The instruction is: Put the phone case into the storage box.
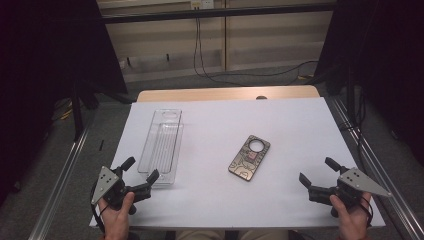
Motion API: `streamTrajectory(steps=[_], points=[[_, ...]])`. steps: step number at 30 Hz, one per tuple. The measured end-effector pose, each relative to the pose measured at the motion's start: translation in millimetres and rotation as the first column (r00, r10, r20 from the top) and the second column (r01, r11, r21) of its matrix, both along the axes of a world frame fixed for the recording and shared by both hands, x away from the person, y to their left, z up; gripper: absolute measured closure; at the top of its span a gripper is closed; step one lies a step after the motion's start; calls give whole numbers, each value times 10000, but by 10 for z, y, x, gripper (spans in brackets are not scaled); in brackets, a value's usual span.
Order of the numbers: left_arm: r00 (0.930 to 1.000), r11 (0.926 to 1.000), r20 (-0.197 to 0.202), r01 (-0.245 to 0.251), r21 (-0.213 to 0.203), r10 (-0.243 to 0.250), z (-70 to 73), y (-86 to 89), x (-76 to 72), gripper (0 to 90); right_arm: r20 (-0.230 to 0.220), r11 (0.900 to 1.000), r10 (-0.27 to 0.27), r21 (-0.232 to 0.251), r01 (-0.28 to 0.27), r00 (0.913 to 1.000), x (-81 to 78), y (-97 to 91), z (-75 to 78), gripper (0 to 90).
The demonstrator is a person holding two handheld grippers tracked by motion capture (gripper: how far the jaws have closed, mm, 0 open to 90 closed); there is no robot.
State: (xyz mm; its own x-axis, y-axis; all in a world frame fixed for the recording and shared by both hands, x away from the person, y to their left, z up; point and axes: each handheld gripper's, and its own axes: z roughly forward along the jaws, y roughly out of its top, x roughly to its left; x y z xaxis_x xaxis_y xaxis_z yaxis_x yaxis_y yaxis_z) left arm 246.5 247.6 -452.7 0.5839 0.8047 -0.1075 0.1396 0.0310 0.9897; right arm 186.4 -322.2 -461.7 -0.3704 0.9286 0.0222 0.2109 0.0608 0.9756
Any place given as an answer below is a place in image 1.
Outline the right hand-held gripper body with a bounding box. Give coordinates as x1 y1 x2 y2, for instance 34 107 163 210
336 167 392 208

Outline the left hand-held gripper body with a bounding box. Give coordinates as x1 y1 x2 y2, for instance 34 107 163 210
90 165 128 211

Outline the patterned phone case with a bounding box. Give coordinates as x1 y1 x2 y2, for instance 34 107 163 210
227 134 272 183

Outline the person's right hand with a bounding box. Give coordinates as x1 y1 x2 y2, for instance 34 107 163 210
329 192 373 240

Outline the person's left hand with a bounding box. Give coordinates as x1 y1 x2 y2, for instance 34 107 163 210
98 192 136 240

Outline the clear plastic packaging shell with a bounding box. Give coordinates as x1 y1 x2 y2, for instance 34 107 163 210
137 108 183 175

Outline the clear ribbed plastic tray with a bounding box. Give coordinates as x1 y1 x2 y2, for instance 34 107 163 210
146 122 185 186

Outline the black stand leg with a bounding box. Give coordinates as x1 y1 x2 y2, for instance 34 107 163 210
70 79 85 142

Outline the black curtain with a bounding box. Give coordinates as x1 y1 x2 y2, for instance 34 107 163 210
314 0 424 165
0 0 128 204

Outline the black metal bar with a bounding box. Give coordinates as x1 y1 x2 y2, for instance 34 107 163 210
99 2 338 25

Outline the aluminium floor rail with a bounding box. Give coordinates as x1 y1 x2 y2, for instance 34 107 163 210
28 128 92 240
328 95 424 240

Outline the right hand-held gripper cable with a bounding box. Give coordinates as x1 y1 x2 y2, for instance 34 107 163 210
359 195 375 228

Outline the hand-held gripper cable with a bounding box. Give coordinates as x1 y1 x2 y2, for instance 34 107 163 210
359 195 375 228
89 184 112 235

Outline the left hand-held gripper cable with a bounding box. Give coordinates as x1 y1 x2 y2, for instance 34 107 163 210
89 184 112 235

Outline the black cable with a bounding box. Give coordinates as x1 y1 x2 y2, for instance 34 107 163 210
192 16 320 88
195 16 234 86

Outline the white wall socket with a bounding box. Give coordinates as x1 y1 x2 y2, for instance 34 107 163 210
190 0 215 10

